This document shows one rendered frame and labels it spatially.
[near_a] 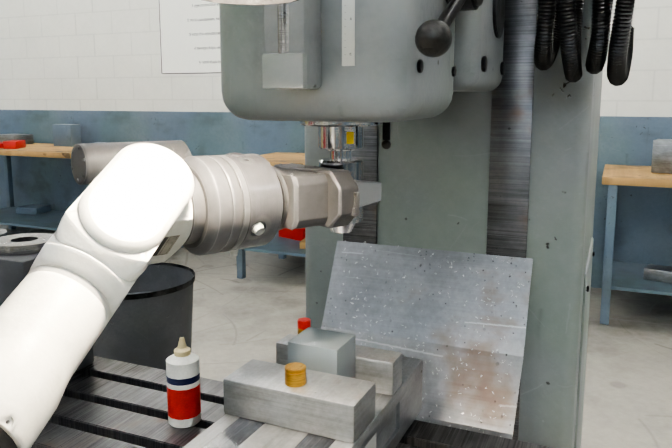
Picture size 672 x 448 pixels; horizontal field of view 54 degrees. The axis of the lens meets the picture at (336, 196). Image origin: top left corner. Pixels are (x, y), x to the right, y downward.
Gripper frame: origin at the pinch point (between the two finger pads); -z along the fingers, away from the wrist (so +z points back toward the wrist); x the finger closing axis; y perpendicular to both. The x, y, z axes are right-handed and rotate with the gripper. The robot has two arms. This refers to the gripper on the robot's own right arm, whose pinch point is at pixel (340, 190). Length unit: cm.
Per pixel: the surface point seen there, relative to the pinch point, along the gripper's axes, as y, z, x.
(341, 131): -6.4, 1.7, -1.8
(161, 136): 22, -231, 496
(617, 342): 118, -299, 102
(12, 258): 11.9, 21.4, 41.7
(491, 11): -20.2, -20.6, -3.5
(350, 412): 20.1, 5.6, -7.9
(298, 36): -14.7, 11.2, -6.7
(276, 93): -10.0, 9.5, -1.3
